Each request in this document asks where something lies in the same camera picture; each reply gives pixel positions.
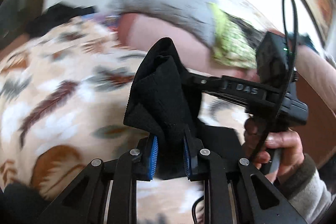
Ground green patterned folded quilt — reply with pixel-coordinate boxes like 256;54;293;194
209;2;260;70

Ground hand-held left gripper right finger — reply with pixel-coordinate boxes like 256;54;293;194
182;126;307;224

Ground pink bed sheet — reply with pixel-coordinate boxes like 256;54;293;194
118;12;252;77

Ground red-brown sofa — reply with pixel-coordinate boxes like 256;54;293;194
294;44;336;169

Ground dark cloth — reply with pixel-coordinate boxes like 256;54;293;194
25;3;98;37

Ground black cable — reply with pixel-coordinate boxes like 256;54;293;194
251;0;300;164

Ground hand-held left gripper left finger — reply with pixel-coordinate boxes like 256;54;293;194
34;134;158;224

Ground leaf print fleece blanket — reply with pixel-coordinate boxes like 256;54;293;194
0;15;252;224

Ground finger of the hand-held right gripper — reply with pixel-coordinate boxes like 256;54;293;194
184;68;227;95

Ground person's right forearm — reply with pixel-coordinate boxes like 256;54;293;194
278;153;334;224

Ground person's right hand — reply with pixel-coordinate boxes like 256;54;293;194
243;118;305;184

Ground black pants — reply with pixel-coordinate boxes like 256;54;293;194
123;37;248;180

